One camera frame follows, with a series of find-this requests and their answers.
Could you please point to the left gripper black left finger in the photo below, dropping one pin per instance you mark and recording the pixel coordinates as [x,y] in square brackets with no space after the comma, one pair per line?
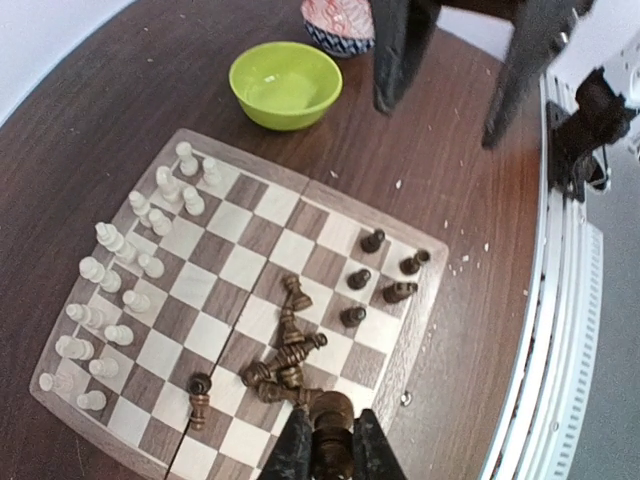
[290,458]

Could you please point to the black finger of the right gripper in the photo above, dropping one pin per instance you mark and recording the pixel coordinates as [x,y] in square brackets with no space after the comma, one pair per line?
[542,30]
[403,30]

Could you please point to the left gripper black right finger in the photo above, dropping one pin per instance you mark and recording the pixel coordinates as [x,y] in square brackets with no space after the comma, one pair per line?
[374,459]

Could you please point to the dark knight chess piece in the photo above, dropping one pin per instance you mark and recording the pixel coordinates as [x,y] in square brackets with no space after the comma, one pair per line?
[399,291]

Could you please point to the dark pawn chess piece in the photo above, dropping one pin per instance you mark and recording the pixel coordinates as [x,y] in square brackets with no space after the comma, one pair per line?
[373,241]

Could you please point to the pile of dark chess pieces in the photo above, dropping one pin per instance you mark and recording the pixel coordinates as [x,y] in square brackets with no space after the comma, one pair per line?
[281,377]

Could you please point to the wooden chess board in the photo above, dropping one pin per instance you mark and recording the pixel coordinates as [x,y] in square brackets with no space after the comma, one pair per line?
[281,222]

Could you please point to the row of white chess pieces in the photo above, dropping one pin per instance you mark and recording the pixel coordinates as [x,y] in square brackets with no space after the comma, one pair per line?
[139,320]

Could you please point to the red patterned bowl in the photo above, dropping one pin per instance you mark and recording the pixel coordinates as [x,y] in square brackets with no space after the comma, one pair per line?
[342,28]

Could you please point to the lime green bowl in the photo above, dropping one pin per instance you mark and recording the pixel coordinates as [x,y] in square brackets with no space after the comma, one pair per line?
[285,86]

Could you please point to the aluminium front frame rail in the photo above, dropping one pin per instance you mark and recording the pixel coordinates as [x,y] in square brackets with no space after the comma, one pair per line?
[539,426]

